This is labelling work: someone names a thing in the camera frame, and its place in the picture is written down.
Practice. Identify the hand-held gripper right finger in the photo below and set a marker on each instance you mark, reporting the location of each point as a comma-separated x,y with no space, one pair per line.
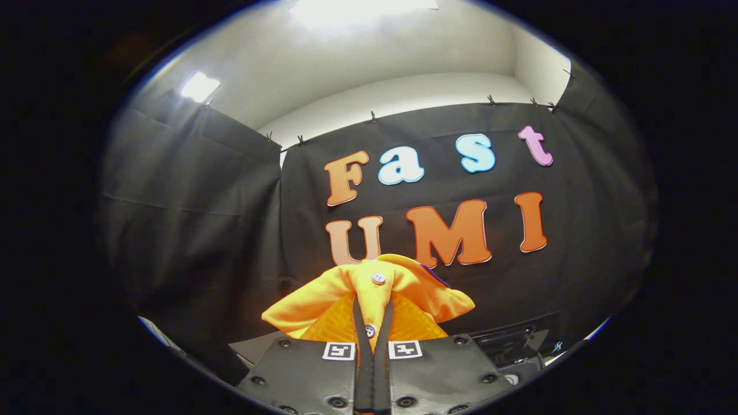
444,374

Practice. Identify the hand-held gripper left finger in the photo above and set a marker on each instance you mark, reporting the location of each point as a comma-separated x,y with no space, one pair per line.
300,374

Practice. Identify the dark grey washing machine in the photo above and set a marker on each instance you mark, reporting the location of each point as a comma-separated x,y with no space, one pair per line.
513,346

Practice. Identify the orange button shirt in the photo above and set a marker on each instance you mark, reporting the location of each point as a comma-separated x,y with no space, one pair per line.
323,297

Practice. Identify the black backdrop cloth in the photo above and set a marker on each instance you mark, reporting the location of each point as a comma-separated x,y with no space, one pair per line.
230,230

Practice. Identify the row of backdrop clips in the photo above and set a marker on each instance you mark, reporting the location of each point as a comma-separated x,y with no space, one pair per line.
373,117

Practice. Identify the small ceiling light panel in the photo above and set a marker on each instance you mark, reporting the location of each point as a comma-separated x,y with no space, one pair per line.
200,87

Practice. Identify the large ceiling light panel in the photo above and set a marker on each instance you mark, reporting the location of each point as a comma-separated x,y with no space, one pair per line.
357,10

